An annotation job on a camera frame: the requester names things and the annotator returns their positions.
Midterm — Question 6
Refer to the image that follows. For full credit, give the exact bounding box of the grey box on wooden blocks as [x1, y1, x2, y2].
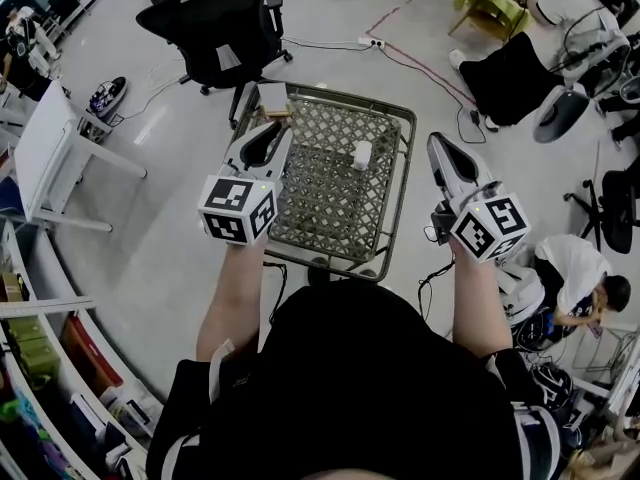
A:
[256, 81, 295, 120]

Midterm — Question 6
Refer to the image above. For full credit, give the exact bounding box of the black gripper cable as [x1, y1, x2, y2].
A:
[262, 260, 290, 325]
[416, 259, 457, 323]

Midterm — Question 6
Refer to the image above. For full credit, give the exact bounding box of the green woven rattan table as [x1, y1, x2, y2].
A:
[231, 81, 419, 284]

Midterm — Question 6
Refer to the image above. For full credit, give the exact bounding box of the person's left forearm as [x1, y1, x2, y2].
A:
[195, 240, 270, 365]

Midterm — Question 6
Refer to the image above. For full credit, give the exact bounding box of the white round device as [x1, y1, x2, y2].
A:
[498, 261, 547, 327]

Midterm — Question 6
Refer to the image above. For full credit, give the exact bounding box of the person's right forearm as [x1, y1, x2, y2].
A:
[447, 236, 515, 360]

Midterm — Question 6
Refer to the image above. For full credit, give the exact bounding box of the white cotton swab container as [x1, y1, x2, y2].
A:
[350, 140, 374, 172]

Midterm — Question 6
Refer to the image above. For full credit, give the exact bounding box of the black swivel chair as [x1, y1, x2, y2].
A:
[563, 154, 640, 256]

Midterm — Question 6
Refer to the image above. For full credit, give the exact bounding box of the grey swivel chair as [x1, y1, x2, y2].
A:
[531, 31, 632, 145]

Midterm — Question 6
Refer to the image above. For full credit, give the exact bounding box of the white desk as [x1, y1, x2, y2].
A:
[13, 79, 148, 233]

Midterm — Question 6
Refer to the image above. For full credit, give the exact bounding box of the long black floor cable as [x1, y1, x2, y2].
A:
[377, 45, 488, 145]

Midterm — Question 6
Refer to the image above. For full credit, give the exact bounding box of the person's black shirt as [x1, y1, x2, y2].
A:
[145, 281, 562, 480]

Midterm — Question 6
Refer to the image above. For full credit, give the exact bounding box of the white shelf unit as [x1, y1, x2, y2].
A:
[0, 217, 167, 480]

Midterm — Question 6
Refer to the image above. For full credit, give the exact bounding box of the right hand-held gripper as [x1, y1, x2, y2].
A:
[426, 131, 532, 265]

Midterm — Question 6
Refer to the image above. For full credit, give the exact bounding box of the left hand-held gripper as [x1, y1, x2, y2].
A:
[197, 120, 297, 247]

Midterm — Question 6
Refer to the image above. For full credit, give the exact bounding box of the black office chair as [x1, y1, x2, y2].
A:
[135, 0, 295, 130]

